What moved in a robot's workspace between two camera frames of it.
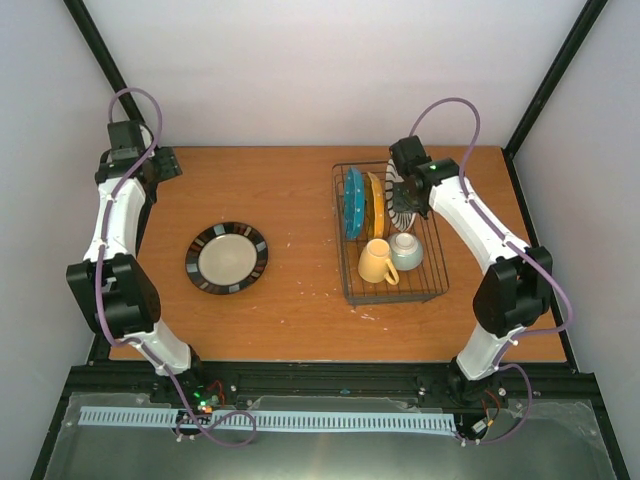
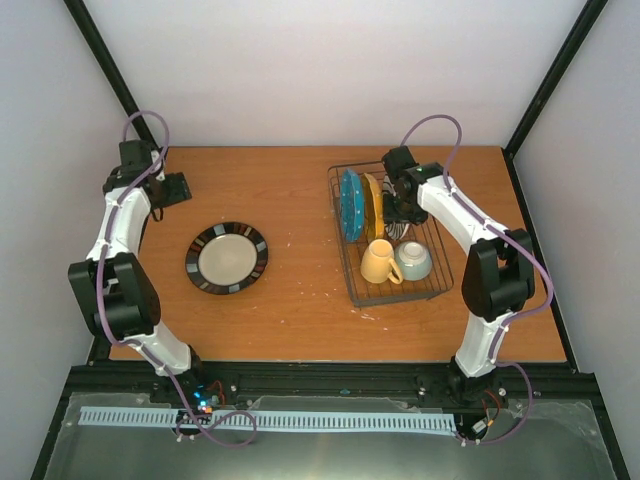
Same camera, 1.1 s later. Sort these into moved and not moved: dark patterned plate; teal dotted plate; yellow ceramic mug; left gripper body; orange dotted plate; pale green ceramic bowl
Moved: pale green ceramic bowl; left gripper body
Not moved: yellow ceramic mug; teal dotted plate; dark patterned plate; orange dotted plate
